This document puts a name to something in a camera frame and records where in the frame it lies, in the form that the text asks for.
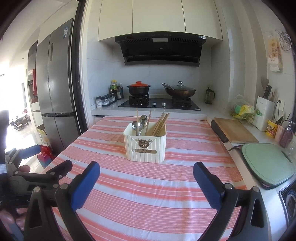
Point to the large steel spoon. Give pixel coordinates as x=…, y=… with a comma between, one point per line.
x=142, y=123

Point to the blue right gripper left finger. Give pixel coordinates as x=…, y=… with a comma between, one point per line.
x=82, y=185

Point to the white knife block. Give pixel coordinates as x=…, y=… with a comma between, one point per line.
x=263, y=112

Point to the wooden chopstick crossing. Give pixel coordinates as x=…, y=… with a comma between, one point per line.
x=148, y=120

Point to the sink with dishes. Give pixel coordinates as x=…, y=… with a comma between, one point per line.
x=288, y=199

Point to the black pot red lid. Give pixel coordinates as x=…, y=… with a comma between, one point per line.
x=138, y=89

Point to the grey double door refrigerator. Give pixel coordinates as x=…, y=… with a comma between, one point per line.
x=54, y=88

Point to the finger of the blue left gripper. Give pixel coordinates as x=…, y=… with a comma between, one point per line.
x=58, y=172
x=29, y=152

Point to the person's left hand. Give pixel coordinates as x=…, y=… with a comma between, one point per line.
x=7, y=219

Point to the pink cup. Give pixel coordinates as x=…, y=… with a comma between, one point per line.
x=279, y=133

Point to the wooden chopstick one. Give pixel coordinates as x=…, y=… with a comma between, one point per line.
x=161, y=125

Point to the white upper cabinets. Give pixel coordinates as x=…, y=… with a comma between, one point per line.
x=127, y=17

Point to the yellow green plastic bag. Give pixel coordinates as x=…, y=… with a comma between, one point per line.
x=241, y=109

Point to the white spice jar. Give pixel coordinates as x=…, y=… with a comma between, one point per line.
x=98, y=101

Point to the wooden cutting board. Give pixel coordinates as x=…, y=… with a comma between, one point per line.
x=232, y=131

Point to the black gas cooktop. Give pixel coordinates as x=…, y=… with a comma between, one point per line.
x=163, y=103

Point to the condiment bottles and rack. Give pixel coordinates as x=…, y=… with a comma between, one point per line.
x=115, y=94

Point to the black wok glass lid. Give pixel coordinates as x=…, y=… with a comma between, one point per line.
x=179, y=91

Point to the small steel spoon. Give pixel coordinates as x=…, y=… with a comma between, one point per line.
x=135, y=127

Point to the pink striped tablecloth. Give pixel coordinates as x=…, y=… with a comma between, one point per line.
x=148, y=201

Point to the black range hood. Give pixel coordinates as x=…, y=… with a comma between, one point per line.
x=161, y=48

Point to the hanging paper bag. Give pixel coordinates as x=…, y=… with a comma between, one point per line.
x=274, y=54

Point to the purple glass bottle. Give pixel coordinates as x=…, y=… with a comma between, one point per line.
x=287, y=135

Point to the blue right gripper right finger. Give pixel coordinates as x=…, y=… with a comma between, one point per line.
x=210, y=185

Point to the cream utensil holder box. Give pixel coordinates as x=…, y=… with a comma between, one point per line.
x=145, y=148

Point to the green cutting board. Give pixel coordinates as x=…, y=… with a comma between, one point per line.
x=267, y=162

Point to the yellow printed cup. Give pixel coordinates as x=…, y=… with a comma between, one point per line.
x=271, y=128

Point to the dark glass jug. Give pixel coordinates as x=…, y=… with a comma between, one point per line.
x=210, y=96

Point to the hanging wire rack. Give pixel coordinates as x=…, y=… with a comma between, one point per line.
x=285, y=40

